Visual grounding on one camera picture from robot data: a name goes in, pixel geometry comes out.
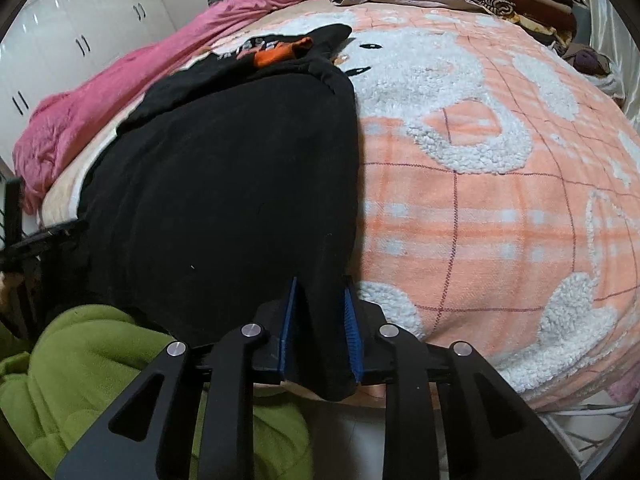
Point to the green fleece garment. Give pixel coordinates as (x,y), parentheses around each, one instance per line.
(100,360)

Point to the pink quilt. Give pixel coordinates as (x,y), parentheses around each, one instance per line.
(100,90)

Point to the person's left hand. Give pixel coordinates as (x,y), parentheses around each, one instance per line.
(4,292)

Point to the white satin curtain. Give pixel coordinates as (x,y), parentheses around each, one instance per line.
(620,60)

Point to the purple cloth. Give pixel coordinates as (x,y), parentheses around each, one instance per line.
(587,59)

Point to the white wardrobe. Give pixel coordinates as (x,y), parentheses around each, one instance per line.
(75,25)

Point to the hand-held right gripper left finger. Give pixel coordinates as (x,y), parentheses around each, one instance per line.
(290,320)

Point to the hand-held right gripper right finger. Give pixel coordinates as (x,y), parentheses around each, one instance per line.
(351,335)

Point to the orange white plaid blanket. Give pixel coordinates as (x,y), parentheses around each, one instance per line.
(475,210)

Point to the black sweatshirt with orange cuffs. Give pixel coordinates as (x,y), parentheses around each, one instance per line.
(225,185)

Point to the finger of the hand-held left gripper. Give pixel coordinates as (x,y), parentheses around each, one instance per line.
(45,240)
(14,210)

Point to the mauve cloth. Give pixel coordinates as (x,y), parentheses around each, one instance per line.
(625,385)

